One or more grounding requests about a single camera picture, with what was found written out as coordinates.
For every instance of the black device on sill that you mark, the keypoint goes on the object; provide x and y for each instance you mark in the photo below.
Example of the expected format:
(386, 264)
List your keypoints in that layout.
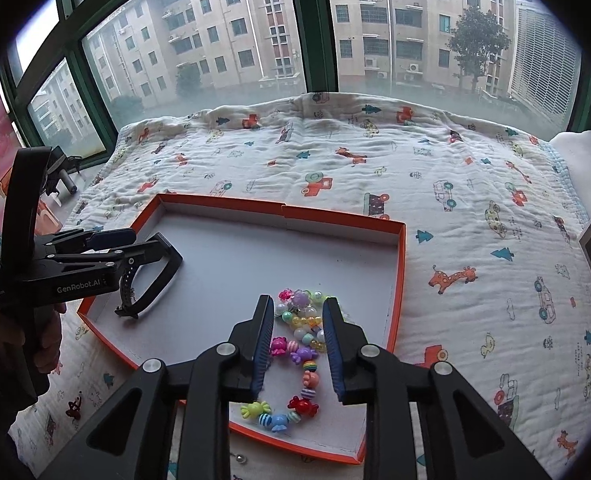
(59, 169)

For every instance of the orange shallow tray box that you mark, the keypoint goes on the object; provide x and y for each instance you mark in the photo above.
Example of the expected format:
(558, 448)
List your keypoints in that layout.
(235, 251)

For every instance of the orange water bottle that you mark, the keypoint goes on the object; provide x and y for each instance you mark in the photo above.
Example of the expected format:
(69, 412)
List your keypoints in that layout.
(46, 222)

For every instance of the cartoon print bed quilt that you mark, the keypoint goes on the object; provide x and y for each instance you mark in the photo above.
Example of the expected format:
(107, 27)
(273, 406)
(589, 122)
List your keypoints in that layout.
(495, 283)

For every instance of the black smart band watch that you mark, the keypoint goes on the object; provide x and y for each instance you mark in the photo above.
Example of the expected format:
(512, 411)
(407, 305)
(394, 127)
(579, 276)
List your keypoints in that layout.
(147, 268)

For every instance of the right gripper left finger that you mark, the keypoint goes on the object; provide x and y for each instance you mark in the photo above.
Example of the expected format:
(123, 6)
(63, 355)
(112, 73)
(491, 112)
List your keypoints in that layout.
(180, 410)

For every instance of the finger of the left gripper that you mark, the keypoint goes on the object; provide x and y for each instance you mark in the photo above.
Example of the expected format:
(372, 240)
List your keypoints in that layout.
(78, 241)
(88, 265)

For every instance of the white folded pillow towel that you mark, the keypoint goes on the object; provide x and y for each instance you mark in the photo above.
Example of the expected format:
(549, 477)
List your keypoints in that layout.
(575, 149)

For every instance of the person left hand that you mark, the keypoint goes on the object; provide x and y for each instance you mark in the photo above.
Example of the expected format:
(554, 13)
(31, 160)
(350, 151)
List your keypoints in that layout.
(46, 358)

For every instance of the green window frame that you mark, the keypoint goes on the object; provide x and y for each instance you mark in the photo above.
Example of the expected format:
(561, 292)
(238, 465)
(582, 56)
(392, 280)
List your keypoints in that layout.
(78, 71)

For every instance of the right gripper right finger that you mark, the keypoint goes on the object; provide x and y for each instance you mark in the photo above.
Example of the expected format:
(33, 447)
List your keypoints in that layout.
(462, 437)

